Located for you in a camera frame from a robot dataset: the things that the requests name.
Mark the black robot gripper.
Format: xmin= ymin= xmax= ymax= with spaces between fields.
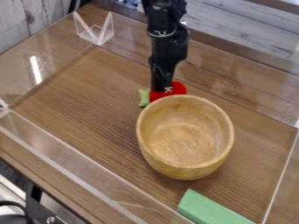
xmin=141 ymin=0 xmax=189 ymax=93

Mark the black cable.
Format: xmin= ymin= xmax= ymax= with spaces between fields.
xmin=0 ymin=200 xmax=36 ymax=224

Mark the wooden bowl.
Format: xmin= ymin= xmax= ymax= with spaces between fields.
xmin=134 ymin=95 xmax=235 ymax=180

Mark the black table leg bracket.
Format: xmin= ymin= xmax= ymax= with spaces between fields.
xmin=25 ymin=185 xmax=68 ymax=224

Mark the red plush strawberry toy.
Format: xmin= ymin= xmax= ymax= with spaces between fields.
xmin=138 ymin=81 xmax=186 ymax=108

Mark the green rectangular block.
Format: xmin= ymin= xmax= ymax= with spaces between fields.
xmin=177 ymin=189 xmax=256 ymax=224

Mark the clear acrylic tray wall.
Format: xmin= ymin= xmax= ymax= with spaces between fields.
xmin=0 ymin=104 xmax=192 ymax=224

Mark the clear acrylic corner bracket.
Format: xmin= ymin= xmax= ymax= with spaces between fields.
xmin=72 ymin=12 xmax=114 ymax=46

